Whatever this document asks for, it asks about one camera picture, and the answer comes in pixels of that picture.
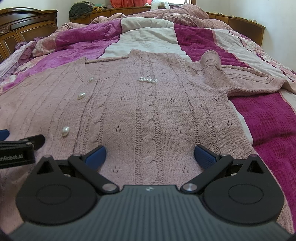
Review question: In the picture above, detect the pink cable knit cardigan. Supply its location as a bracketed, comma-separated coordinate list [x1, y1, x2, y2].
[0, 49, 296, 235]

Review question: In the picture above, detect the magenta patchwork quilt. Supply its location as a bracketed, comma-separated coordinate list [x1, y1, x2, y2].
[0, 17, 296, 200]

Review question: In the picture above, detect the white plush toy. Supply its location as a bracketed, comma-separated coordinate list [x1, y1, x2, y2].
[151, 0, 170, 10]

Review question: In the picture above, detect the dark green clothes pile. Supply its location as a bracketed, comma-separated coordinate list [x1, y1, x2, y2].
[69, 1, 94, 20]

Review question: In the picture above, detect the dusty pink blanket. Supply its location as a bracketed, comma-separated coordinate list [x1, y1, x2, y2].
[90, 4, 233, 31]

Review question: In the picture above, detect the dark wooden headboard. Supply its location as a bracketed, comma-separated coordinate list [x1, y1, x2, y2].
[0, 7, 58, 62]

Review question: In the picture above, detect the cream and red curtain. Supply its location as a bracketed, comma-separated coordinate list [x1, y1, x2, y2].
[110, 0, 152, 8]

